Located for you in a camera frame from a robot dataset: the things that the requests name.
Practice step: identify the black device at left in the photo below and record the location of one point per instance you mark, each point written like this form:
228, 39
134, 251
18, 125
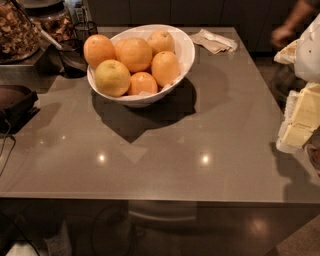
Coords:
16, 107

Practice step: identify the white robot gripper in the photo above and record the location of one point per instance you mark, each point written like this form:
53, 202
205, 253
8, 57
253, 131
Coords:
309, 56

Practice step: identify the yellowish front left orange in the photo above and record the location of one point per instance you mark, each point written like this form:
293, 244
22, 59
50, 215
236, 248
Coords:
112, 78

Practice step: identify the crumpled paper napkin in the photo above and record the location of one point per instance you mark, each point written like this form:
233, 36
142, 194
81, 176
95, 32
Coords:
214, 43

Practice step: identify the orange at bowl back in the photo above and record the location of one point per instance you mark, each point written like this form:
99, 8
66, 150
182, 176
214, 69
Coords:
161, 40

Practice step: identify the small front centre orange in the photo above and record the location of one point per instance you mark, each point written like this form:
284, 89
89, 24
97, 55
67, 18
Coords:
142, 82

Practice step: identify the orange at bowl right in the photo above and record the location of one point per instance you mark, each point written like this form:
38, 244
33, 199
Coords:
165, 68

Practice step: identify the white scoop handle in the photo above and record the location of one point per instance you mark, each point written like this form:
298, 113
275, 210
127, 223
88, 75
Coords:
46, 36

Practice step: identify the black wire mesh cup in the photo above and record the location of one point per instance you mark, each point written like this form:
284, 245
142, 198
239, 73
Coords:
83, 30

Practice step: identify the white ceramic bowl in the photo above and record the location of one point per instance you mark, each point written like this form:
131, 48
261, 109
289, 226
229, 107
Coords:
184, 50

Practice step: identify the large orange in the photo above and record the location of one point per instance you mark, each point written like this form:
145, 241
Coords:
135, 53

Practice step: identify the large glass jar of nuts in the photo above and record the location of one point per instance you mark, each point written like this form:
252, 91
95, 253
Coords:
18, 38

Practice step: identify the person's forearm in background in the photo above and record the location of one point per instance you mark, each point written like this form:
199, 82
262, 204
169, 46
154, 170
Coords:
300, 12

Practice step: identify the orange at bowl left rim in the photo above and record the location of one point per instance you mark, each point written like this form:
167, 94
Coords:
98, 48

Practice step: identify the person's hand in background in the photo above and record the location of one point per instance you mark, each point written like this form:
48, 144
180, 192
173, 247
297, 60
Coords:
281, 35

